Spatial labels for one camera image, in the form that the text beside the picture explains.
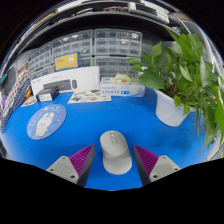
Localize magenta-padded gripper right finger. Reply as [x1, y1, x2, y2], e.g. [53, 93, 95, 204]
[133, 144, 182, 187]

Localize green plant in white pot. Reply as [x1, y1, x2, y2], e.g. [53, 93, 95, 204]
[128, 29, 224, 154]

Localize round blue rabbit mouse pad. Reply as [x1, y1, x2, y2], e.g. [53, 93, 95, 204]
[26, 103, 68, 141]

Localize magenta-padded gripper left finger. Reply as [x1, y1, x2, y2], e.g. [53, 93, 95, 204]
[45, 143, 96, 188]

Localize white blue tissue box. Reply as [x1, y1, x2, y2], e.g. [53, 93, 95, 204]
[100, 73, 146, 98]

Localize red blue checked cloth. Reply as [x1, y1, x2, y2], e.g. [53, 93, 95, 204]
[0, 69, 31, 114]

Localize dark metal shelf unit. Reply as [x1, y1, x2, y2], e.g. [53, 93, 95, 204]
[6, 0, 214, 64]

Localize yellow blue flat box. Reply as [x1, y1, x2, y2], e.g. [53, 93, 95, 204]
[54, 51, 81, 72]

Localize small black box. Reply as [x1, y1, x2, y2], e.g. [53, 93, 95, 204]
[35, 85, 60, 103]

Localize large colourful sticker sheet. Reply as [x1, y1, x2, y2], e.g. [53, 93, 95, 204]
[67, 89, 113, 105]

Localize white keyboard packaging box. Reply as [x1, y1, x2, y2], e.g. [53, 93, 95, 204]
[30, 65, 101, 97]

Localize grey computer mouse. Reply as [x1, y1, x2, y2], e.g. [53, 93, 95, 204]
[99, 129, 133, 176]

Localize navy white dotted cloth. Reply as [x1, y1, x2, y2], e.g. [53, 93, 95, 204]
[0, 79, 33, 133]

